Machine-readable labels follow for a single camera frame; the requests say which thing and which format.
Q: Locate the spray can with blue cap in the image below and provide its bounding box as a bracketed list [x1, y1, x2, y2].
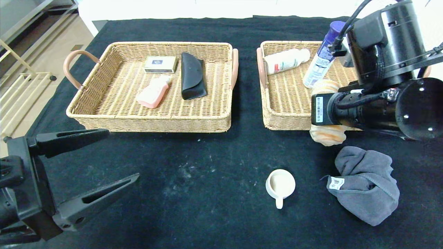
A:
[304, 21, 346, 89]

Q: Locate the pink detergent bottle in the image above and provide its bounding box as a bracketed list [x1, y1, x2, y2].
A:
[136, 74, 172, 109]

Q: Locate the cream ceramic mug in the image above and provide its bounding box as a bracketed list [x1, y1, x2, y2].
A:
[265, 169, 296, 210]

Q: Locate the white plastic bottle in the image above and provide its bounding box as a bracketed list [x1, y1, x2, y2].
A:
[264, 49, 310, 76]

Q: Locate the wicker basket with pink handles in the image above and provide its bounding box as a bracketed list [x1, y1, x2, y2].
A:
[63, 42, 239, 133]
[256, 41, 432, 131]

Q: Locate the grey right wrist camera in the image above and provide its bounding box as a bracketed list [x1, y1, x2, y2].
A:
[340, 45, 355, 68]

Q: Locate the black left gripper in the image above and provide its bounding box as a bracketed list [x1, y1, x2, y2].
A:
[0, 129, 140, 241]

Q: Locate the black glasses case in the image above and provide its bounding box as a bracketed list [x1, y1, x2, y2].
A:
[181, 52, 207, 101]

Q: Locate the striped orange bread roll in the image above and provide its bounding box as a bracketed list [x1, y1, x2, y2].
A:
[309, 79, 347, 146]

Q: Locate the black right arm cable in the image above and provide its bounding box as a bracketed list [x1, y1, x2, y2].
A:
[327, 0, 374, 57]

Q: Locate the grey metal shelf frame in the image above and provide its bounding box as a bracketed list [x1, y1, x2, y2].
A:
[0, 0, 79, 45]

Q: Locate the small gold card box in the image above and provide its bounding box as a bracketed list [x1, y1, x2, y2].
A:
[143, 56, 178, 73]

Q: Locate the white counter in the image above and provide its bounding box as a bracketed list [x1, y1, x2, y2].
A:
[78, 0, 360, 37]

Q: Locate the grey towel with tag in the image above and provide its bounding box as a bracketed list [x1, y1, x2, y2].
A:
[326, 146, 400, 227]

